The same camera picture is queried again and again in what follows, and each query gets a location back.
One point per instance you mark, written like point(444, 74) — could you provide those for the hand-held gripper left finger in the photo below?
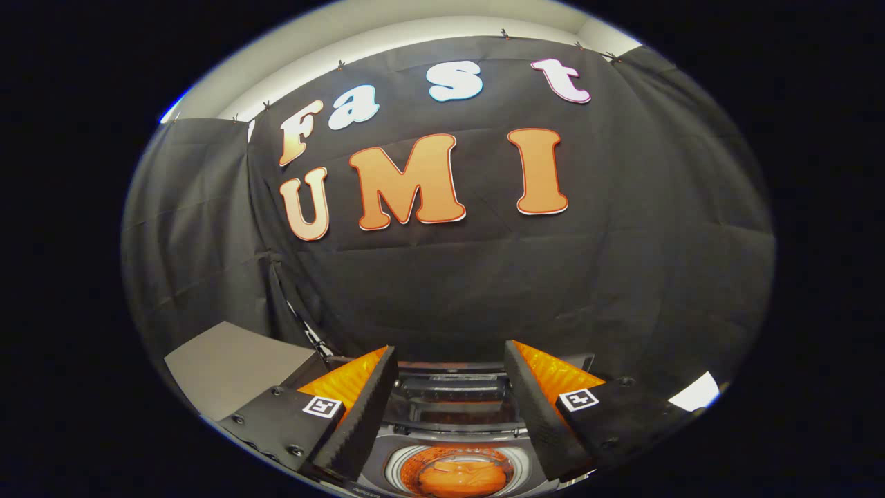
point(363, 408)

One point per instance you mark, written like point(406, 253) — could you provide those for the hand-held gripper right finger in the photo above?
point(536, 408)

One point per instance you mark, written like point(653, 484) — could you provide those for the grey toy washing machine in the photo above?
point(449, 398)

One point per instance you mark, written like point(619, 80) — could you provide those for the orange polo shirt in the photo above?
point(456, 477)

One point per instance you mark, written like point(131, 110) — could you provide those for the grey flat board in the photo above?
point(228, 363)

